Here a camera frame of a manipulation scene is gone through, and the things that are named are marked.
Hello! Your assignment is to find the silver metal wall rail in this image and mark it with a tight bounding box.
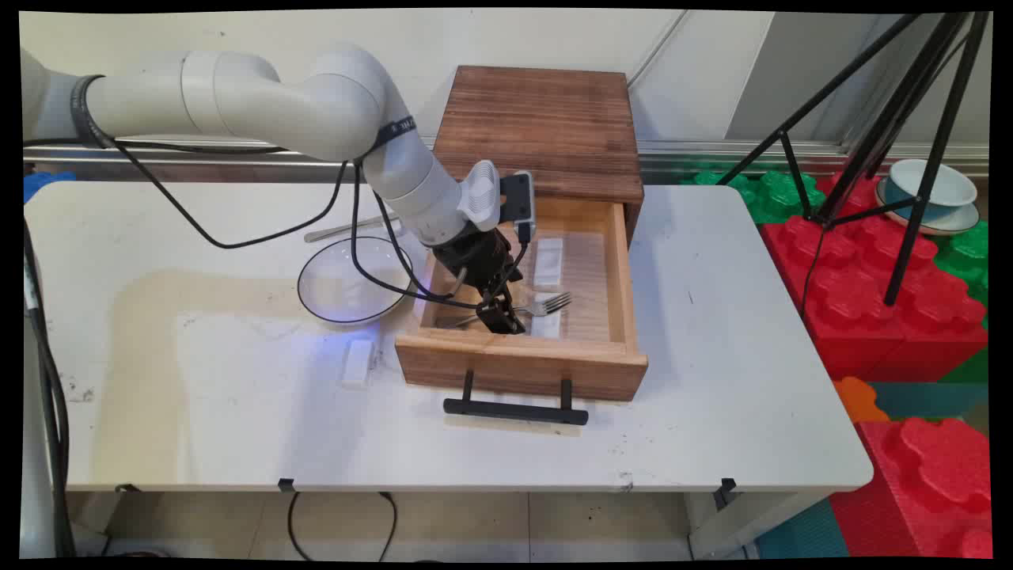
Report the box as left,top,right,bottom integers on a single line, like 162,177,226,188
24,131,990,181

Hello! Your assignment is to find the black tripod stand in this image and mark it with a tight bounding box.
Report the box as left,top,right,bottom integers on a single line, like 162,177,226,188
716,12,994,308

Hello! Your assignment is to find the pale ceramic saucer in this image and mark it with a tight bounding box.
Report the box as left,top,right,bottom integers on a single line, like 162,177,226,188
875,178,981,237

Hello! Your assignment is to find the white plate black rim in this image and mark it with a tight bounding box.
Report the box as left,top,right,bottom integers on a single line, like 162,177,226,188
298,236,415,326

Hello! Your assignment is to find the orange foam piece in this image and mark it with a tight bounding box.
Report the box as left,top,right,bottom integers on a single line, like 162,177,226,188
833,376,891,424

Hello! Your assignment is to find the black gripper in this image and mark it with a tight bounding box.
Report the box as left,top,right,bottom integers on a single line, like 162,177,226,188
431,226,526,336

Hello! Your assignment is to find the teal foam mat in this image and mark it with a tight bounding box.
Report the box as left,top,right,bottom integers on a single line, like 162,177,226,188
869,382,990,420

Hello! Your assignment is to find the silver metal fork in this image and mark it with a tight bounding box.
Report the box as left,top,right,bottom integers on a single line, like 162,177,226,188
442,291,573,330

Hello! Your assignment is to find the light blue ceramic bowl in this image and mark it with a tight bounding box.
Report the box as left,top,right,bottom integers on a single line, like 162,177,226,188
884,159,978,222

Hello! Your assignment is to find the black cable under table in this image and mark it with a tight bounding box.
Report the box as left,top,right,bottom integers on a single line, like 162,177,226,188
286,491,398,563

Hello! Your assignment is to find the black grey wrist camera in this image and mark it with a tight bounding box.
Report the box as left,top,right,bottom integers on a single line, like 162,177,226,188
499,171,537,238

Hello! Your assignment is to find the black metal drawer handle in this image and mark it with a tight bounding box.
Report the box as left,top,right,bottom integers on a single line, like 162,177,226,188
443,370,590,427

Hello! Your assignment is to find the white table leg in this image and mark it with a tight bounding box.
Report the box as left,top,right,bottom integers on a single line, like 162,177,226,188
685,491,832,560

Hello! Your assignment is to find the large red foam block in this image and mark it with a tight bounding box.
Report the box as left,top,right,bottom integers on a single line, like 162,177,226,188
760,170,990,382

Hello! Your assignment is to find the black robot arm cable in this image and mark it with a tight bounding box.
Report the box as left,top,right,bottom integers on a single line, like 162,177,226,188
24,136,527,311

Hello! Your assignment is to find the silver metal table knife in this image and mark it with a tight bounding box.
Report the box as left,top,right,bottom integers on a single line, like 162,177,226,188
305,215,404,243

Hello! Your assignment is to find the dark wooden drawer cabinet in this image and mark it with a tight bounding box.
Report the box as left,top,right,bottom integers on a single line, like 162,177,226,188
433,65,646,246

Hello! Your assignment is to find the light wooden drawer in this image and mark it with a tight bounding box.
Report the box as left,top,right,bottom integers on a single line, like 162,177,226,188
394,192,650,403

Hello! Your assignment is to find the green foam block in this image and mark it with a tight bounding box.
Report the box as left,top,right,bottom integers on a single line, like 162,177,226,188
932,220,992,308
681,169,828,226

